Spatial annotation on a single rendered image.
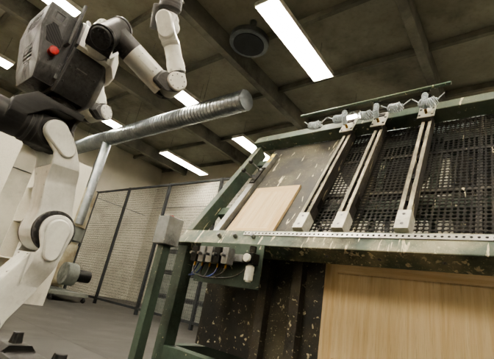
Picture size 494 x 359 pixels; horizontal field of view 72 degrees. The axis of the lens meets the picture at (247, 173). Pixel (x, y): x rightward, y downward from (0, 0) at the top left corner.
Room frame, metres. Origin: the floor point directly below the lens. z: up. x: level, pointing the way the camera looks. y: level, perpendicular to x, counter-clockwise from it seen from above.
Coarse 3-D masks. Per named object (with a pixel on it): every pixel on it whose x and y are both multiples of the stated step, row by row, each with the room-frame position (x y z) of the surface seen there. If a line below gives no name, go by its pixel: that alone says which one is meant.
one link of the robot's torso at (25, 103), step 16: (0, 96) 1.01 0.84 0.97; (16, 96) 1.02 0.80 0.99; (32, 96) 1.05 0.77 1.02; (48, 96) 1.08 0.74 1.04; (0, 112) 1.01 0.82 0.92; (16, 112) 1.04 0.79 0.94; (32, 112) 1.07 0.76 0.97; (48, 112) 1.20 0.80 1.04; (64, 112) 1.14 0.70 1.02; (0, 128) 1.06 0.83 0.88; (16, 128) 1.07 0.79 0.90
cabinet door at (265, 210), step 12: (264, 192) 2.33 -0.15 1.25; (276, 192) 2.26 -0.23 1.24; (288, 192) 2.19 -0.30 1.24; (252, 204) 2.31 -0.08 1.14; (264, 204) 2.23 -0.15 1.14; (276, 204) 2.16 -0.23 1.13; (288, 204) 2.09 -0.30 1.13; (240, 216) 2.26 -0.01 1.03; (252, 216) 2.20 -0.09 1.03; (264, 216) 2.14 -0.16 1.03; (276, 216) 2.06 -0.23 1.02; (228, 228) 2.24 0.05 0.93; (240, 228) 2.17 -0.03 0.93; (252, 228) 2.11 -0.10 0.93; (264, 228) 2.05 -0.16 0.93
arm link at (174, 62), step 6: (168, 48) 1.11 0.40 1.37; (174, 48) 1.11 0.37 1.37; (180, 48) 1.13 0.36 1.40; (168, 54) 1.12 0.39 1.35; (174, 54) 1.12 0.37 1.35; (180, 54) 1.13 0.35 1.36; (168, 60) 1.13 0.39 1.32; (174, 60) 1.13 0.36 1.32; (180, 60) 1.13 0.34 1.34; (168, 66) 1.14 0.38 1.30; (174, 66) 1.13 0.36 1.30; (180, 66) 1.14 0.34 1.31; (180, 72) 1.15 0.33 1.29; (162, 90) 1.18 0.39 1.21; (168, 96) 1.21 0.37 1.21
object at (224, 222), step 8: (272, 160) 2.58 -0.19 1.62; (264, 176) 2.53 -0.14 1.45; (248, 184) 2.48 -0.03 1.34; (256, 184) 2.47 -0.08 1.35; (248, 192) 2.42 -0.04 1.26; (240, 200) 2.37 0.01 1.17; (232, 208) 2.35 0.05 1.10; (224, 216) 2.32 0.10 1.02; (232, 216) 2.33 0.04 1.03; (224, 224) 2.28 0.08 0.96
